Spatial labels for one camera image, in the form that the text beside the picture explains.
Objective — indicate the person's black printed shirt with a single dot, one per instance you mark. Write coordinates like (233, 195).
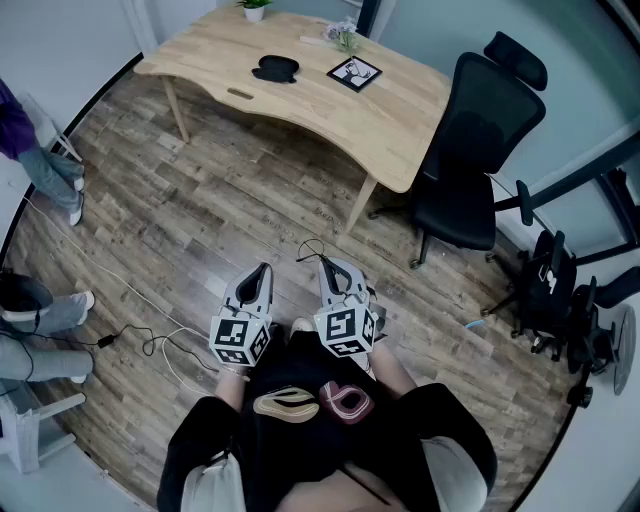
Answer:
(310, 450)

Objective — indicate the person's right forearm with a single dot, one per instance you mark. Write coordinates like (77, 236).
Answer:
(395, 370)

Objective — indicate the wooden desk leg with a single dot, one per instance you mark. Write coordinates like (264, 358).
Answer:
(176, 110)
(361, 202)

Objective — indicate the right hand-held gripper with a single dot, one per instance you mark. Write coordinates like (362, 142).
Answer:
(345, 325)

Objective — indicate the person's white shoe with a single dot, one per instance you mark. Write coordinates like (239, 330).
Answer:
(301, 326)

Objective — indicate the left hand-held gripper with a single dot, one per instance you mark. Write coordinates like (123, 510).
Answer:
(235, 335)

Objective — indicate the black glasses case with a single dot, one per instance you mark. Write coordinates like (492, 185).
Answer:
(280, 62)

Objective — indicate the purple flower bouquet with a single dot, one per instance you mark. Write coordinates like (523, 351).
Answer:
(342, 32)

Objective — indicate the green plant in white pot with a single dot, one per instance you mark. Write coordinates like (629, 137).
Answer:
(254, 11)

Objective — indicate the black head-mounted camera rig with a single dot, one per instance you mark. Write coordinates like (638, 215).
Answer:
(22, 295)

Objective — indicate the black armrest chair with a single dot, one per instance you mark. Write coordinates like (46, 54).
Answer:
(595, 325)

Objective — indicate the black mesh office chair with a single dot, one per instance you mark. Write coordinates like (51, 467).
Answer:
(475, 125)

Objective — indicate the black chair with white mark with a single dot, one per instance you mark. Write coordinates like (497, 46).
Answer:
(547, 290)

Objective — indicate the person's left forearm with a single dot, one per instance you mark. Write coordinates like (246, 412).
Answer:
(231, 392)

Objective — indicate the grey white chair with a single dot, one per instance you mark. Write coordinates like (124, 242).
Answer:
(30, 430)

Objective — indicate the black framed deer picture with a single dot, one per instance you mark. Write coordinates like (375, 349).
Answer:
(354, 74)

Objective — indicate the grey round disc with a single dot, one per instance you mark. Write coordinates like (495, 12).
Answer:
(625, 350)

